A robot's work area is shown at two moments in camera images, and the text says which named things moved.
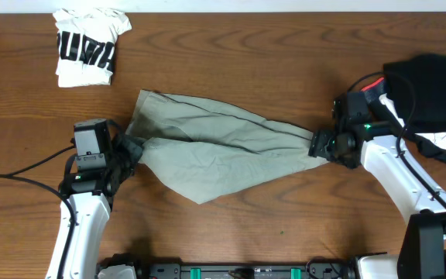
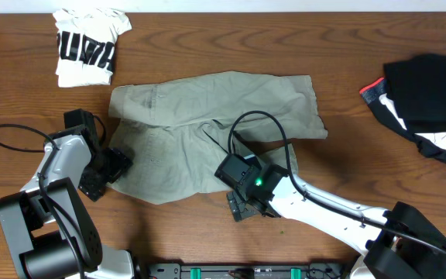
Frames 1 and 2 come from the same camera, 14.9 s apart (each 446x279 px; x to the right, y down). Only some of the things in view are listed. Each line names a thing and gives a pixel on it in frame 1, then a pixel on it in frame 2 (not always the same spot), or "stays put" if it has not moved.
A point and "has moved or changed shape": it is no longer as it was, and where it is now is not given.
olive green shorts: [204, 147] has moved or changed shape
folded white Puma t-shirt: [87, 39] stays put
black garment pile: [430, 95] stays put
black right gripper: [318, 145] to [238, 206]
